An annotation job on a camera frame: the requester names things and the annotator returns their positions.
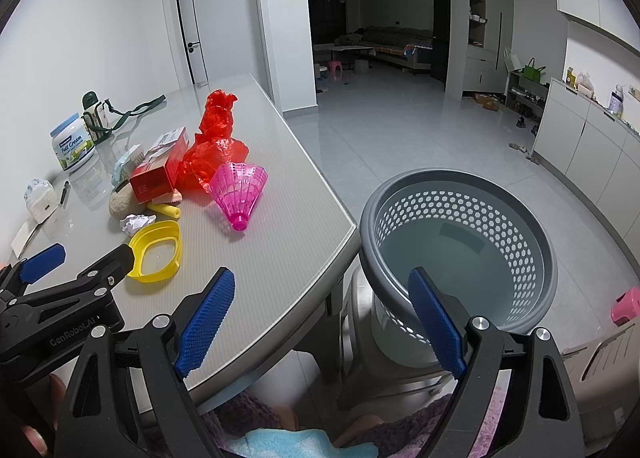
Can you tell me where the white paper ball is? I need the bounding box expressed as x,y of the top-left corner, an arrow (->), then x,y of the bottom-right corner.
119,214 -> 156,237

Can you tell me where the beige plush ball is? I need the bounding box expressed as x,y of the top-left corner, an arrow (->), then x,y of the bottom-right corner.
108,183 -> 146,220

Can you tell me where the yellow plastic ring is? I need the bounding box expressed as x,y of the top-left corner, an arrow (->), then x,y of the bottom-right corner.
126,218 -> 184,286

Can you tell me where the yellow foam dart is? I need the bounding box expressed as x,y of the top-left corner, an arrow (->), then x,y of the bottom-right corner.
146,204 -> 181,221

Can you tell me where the light blue wipes packet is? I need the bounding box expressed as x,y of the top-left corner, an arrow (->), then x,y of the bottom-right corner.
111,144 -> 145,187

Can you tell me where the red toothpaste box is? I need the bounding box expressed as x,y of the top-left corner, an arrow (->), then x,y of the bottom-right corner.
129,126 -> 189,204

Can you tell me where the pink plastic shuttlecock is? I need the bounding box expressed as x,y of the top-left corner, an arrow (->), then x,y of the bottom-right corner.
208,162 -> 268,232

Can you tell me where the red plastic bag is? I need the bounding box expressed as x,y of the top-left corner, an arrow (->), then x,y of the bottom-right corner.
177,90 -> 250,192

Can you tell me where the person's left hand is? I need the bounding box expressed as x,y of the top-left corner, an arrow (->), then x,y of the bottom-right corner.
18,374 -> 66,457

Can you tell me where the white paper card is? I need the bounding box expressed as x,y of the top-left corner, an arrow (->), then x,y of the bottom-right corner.
11,218 -> 39,258

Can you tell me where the white tissue pack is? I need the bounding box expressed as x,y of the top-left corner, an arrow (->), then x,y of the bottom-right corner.
24,178 -> 60,224

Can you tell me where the black pen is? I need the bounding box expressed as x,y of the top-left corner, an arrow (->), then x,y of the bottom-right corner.
58,181 -> 70,208

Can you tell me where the beige plastic stool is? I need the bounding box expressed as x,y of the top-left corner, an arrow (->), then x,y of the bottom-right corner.
562,318 -> 639,454

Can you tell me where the milk powder can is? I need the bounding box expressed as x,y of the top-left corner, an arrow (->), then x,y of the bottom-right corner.
50,114 -> 96,172

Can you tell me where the pink plastic stool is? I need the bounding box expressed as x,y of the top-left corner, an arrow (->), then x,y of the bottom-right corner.
610,287 -> 640,326

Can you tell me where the grey perforated laundry basket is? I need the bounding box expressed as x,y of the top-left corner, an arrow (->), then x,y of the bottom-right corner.
359,169 -> 558,368

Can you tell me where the white low cabinet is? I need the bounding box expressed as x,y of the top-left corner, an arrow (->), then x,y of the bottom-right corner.
534,79 -> 639,259

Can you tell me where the white door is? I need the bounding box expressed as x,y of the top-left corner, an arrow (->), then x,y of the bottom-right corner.
177,0 -> 269,90

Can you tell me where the far pink stool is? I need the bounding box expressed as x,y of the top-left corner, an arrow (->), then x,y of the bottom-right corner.
326,59 -> 344,79

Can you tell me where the cardboard box on floor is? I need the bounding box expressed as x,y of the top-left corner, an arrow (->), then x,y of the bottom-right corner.
474,93 -> 499,111

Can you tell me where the shoe rack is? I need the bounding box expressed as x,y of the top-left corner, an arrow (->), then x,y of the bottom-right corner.
506,70 -> 549,122

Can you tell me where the white bottle on counter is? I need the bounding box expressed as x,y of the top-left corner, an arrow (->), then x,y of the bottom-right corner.
608,84 -> 624,118

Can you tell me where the green tote bag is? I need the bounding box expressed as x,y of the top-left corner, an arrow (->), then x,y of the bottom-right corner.
522,57 -> 546,83

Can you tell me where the dark sofa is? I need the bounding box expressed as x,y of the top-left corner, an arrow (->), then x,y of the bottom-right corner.
336,26 -> 433,71

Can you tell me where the green strapped water bottle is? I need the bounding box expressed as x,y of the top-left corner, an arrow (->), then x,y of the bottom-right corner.
81,91 -> 166,144

